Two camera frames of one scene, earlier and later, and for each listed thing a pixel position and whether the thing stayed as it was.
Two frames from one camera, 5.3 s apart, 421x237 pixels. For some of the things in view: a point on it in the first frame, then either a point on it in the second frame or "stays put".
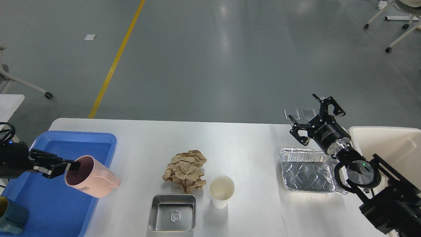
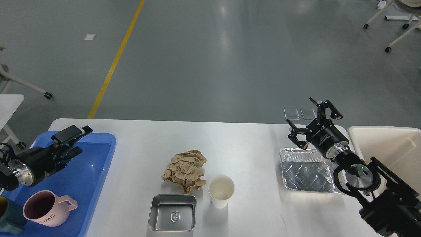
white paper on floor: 90,37 stays put
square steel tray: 172,212 stays put
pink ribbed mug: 93,177 → 45,207
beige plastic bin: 399,147 stays put
